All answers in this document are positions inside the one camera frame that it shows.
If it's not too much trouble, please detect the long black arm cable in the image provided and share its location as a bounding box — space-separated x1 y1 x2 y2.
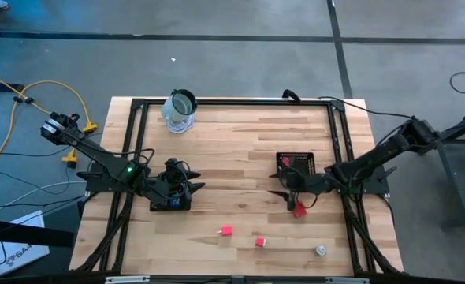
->
318 95 415 119

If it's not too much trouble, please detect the black metal stand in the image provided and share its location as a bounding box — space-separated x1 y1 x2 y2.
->
421 106 465 230

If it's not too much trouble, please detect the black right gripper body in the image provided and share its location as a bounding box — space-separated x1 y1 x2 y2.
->
282 165 328 211

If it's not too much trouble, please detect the silver metal bracket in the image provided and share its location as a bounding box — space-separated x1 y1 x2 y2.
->
325 276 370 284
104 275 151 284

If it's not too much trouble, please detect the white printed sign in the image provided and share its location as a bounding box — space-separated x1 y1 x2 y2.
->
0 210 50 276

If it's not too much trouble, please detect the thin black floor cable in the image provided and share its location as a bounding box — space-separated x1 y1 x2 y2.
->
0 148 72 159

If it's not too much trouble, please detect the white cylindrical lamp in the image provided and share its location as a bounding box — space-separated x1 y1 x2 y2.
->
160 88 199 127

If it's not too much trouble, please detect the black floor bar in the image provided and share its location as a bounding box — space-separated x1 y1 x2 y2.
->
0 81 25 92

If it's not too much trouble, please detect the coiled white cable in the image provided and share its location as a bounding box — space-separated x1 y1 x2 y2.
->
165 114 196 134

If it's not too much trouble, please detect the yellow extension cable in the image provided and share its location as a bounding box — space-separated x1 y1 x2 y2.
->
0 69 99 182

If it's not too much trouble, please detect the red square box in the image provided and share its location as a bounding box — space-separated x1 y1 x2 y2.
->
292 201 308 219

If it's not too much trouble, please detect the black aluminium table frame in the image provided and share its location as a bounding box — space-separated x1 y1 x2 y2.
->
74 96 403 277

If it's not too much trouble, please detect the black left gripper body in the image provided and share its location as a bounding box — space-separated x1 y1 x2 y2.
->
149 157 191 200

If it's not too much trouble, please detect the white floor cable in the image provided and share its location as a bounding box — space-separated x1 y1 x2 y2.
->
0 180 87 219

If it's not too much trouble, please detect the black table edge bar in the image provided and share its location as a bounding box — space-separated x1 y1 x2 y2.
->
0 217 76 249

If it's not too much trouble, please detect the black plastic mesh basket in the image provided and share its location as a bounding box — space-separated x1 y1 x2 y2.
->
148 189 192 213
276 151 316 179

